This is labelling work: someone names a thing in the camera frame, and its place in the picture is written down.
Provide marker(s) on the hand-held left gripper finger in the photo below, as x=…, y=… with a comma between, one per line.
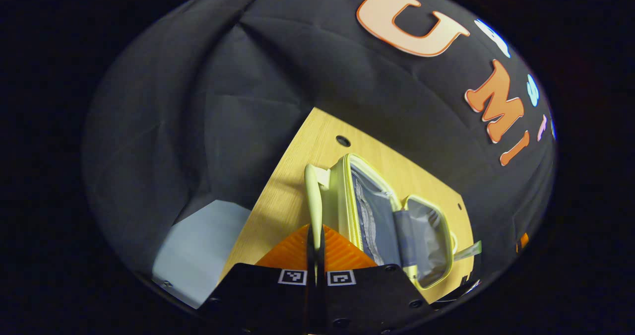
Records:
x=321, y=255
x=311, y=255

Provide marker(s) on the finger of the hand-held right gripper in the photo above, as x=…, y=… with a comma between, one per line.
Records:
x=522, y=241

